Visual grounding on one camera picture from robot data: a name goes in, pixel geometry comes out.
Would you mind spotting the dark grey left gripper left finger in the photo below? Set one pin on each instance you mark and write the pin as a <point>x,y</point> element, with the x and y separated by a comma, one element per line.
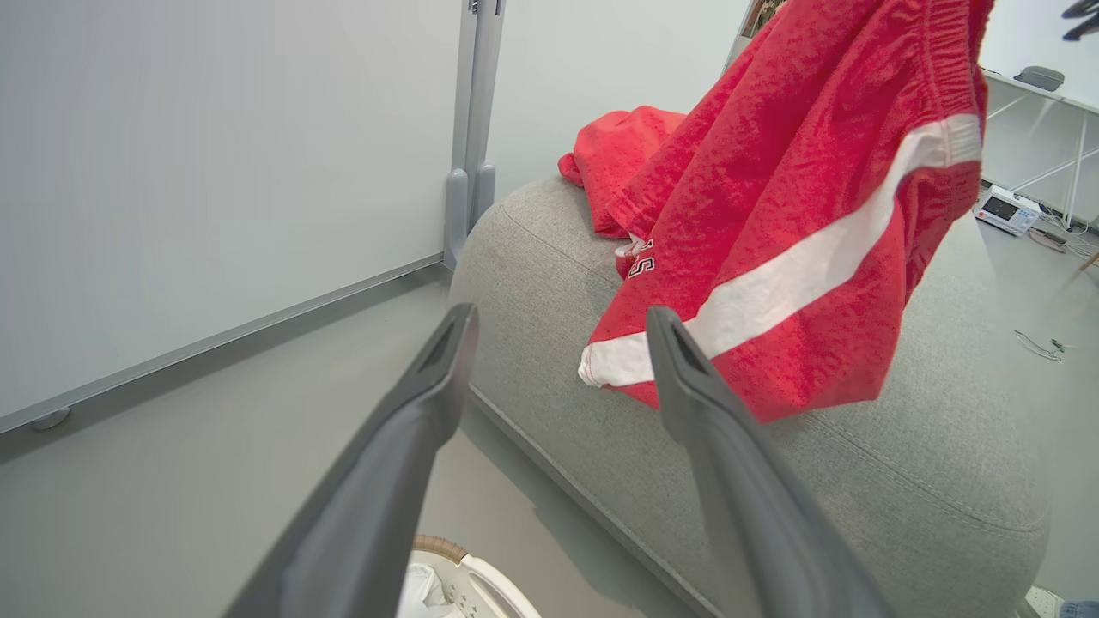
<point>378,506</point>

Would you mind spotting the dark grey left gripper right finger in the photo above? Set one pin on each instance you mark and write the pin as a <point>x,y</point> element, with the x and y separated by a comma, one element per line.
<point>755,515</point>

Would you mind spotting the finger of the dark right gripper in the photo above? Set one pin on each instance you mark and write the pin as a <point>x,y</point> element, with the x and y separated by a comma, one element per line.
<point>1083,7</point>
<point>1085,28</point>

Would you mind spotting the red shorts with white stripe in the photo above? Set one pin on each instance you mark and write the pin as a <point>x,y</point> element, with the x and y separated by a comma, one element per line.
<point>773,172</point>

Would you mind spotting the grey fabric sofa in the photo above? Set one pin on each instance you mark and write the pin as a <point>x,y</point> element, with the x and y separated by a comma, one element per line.
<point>859,515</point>

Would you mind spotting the grey object on desk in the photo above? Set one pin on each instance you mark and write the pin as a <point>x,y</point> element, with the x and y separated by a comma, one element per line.
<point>1039,78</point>

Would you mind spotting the white desk with thin legs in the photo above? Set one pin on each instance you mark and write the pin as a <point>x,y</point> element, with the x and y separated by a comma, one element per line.
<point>1043,99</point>

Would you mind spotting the white cloth basket liner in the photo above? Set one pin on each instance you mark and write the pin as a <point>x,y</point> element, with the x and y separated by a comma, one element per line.
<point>425,596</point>

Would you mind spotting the white basket with wicker rim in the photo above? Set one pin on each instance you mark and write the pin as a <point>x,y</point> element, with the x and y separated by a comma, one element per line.
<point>481,588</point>

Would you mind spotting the white electronic device with screen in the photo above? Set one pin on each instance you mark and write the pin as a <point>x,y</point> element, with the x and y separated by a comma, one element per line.
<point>1006,210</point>

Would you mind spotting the round grey partition foot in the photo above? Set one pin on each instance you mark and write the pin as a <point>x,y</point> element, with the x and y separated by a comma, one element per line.
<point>50,419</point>

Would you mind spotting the grey partition bottom rail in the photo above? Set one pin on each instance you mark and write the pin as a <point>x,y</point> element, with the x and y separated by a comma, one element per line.
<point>215,339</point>

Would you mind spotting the grey partition upright post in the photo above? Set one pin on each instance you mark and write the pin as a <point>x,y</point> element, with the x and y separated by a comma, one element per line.
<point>476,103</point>

